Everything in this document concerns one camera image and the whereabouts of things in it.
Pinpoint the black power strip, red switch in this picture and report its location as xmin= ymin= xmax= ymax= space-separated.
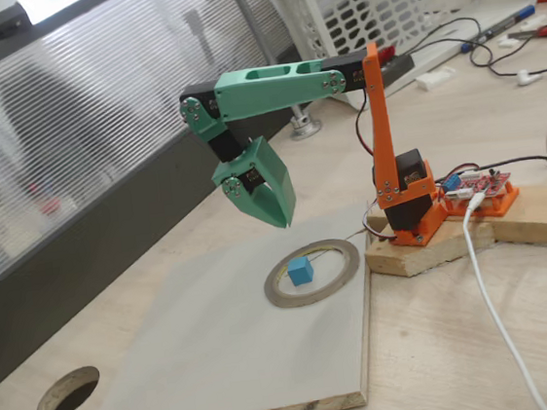
xmin=377 ymin=43 xmax=419 ymax=92

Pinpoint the orange circuit board holder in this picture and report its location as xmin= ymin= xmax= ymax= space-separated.
xmin=440 ymin=178 xmax=524 ymax=223

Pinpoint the metal partition foot clamp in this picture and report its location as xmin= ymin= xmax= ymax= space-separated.
xmin=287 ymin=101 xmax=324 ymax=142

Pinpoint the grey ring of tape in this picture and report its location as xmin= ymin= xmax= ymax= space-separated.
xmin=259 ymin=236 xmax=365 ymax=311

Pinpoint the blue cube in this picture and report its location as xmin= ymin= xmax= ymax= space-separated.
xmin=286 ymin=254 xmax=317 ymax=287

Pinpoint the grey chipboard panel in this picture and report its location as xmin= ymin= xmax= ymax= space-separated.
xmin=63 ymin=202 xmax=389 ymax=410

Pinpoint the white USB cable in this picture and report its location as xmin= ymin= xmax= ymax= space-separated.
xmin=457 ymin=187 xmax=547 ymax=410

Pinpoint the white earbud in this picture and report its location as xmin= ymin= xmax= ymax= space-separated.
xmin=515 ymin=67 xmax=543 ymax=88

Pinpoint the thin black cable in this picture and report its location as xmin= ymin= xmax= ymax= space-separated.
xmin=398 ymin=7 xmax=547 ymax=90

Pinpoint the blue-capped marker pen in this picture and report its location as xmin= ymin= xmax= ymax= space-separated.
xmin=456 ymin=3 xmax=540 ymax=54

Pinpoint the red circuit board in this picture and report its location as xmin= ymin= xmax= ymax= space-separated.
xmin=438 ymin=165 xmax=517 ymax=207

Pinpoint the large wooden base block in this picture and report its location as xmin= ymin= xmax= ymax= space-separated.
xmin=361 ymin=210 xmax=501 ymax=283

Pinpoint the white plastic bracket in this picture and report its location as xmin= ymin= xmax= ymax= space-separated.
xmin=414 ymin=63 xmax=457 ymax=92

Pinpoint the ribbed glass desk partition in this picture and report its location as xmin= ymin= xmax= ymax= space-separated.
xmin=0 ymin=0 xmax=349 ymax=399

